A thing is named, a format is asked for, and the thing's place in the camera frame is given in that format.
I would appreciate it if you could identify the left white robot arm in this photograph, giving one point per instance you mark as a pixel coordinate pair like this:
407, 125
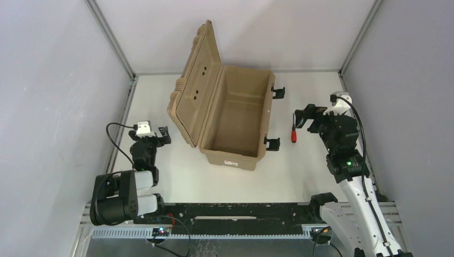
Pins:
115, 196

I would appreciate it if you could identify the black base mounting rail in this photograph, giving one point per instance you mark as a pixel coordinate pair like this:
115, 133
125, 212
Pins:
237, 217

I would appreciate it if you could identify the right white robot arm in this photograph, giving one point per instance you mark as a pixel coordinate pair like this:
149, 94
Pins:
369, 235

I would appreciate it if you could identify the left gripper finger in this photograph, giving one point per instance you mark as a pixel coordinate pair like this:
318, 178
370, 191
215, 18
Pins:
165, 138
133, 134

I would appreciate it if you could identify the grey slotted cable duct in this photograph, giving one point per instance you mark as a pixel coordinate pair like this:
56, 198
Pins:
300, 232

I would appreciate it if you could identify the tan plastic tool box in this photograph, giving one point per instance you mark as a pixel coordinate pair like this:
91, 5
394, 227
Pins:
222, 110

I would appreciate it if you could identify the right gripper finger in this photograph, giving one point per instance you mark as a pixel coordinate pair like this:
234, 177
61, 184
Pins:
301, 117
312, 109

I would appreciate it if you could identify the red handled screwdriver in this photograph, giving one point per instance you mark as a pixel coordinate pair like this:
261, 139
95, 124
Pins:
294, 133

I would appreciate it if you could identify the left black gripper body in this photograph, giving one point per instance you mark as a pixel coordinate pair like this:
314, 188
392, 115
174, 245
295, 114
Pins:
153, 140

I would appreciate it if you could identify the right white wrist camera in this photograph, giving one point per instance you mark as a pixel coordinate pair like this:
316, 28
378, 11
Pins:
340, 103

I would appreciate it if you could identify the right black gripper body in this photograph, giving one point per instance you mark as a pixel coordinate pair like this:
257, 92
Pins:
316, 119

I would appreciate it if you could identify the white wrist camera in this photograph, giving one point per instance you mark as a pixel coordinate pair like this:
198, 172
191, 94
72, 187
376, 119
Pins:
143, 129
340, 103

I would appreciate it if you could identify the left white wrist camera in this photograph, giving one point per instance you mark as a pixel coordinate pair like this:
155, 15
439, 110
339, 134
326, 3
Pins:
143, 129

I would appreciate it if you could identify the small led circuit board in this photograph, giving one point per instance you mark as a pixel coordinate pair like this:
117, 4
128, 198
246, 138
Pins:
161, 232

